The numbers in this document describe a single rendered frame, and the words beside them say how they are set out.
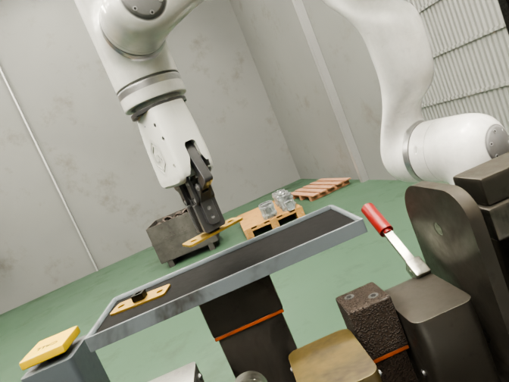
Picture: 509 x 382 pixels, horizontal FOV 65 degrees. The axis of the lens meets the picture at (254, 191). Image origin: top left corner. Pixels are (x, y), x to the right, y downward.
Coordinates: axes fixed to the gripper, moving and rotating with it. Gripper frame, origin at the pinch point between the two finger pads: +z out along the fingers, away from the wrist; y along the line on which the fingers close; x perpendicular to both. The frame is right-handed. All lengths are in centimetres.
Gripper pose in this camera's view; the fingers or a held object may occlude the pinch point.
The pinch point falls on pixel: (205, 214)
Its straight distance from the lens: 54.0
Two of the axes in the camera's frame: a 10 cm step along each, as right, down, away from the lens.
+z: 3.8, 9.1, 1.3
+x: 7.9, -4.0, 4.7
